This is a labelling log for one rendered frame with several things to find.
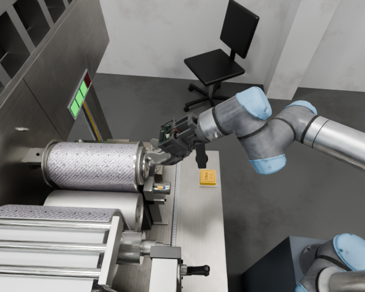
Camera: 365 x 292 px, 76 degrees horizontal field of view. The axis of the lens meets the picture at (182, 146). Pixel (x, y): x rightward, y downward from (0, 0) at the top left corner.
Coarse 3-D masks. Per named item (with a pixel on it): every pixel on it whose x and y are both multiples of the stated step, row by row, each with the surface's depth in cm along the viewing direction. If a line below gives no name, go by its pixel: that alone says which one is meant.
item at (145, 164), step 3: (144, 156) 67; (147, 156) 70; (141, 159) 67; (144, 159) 66; (141, 162) 66; (144, 162) 66; (147, 162) 71; (141, 165) 66; (144, 165) 66; (147, 165) 70; (141, 168) 66; (144, 168) 66; (147, 168) 70; (141, 171) 66; (144, 171) 66; (147, 171) 70; (141, 174) 67; (144, 174) 67; (147, 174) 70; (144, 177) 68
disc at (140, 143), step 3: (138, 141) 68; (141, 141) 70; (138, 144) 66; (141, 144) 70; (138, 147) 66; (135, 150) 64; (135, 153) 63; (135, 156) 63; (135, 159) 63; (135, 162) 63; (135, 165) 63; (135, 168) 63; (135, 171) 63; (135, 174) 63; (135, 177) 63; (135, 180) 63; (135, 183) 64; (135, 186) 64; (138, 186) 68; (141, 186) 72; (138, 189) 68
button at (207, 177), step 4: (200, 172) 106; (204, 172) 106; (208, 172) 106; (212, 172) 106; (200, 176) 105; (204, 176) 105; (208, 176) 105; (212, 176) 105; (200, 180) 103; (204, 180) 103; (208, 180) 103; (212, 180) 103; (200, 184) 104; (204, 184) 104; (208, 184) 104; (212, 184) 104
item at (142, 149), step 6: (138, 150) 66; (144, 150) 70; (48, 156) 65; (138, 156) 65; (48, 162) 65; (138, 162) 64; (48, 168) 65; (138, 168) 64; (48, 174) 65; (138, 174) 64; (138, 180) 65
